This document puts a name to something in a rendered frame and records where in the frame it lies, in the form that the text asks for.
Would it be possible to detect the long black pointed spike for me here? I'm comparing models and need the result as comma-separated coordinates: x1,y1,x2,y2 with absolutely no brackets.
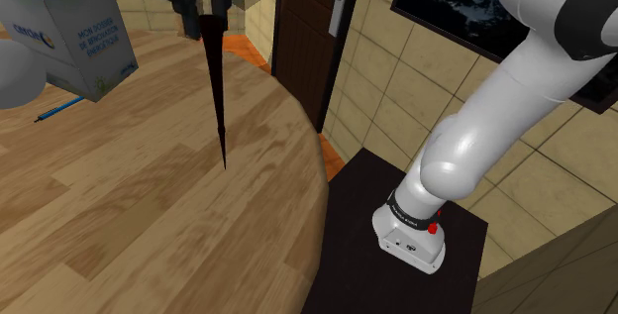
198,14,228,170

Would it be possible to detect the grey printed standing booklet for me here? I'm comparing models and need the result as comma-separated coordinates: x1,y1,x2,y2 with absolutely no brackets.
0,0,140,104

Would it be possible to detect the dark brown door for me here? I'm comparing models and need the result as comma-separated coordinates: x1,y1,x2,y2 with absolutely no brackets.
270,0,366,135

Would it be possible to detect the blue pen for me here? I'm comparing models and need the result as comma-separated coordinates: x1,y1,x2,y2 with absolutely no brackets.
33,95,86,125

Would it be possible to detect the grey round object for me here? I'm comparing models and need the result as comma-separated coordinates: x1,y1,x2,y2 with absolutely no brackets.
0,39,49,111

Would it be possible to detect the round wooden table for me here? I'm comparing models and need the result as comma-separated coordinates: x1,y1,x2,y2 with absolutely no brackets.
0,25,331,314

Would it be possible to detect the dark robot stand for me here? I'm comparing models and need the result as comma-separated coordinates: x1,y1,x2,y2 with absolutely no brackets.
301,148,489,314

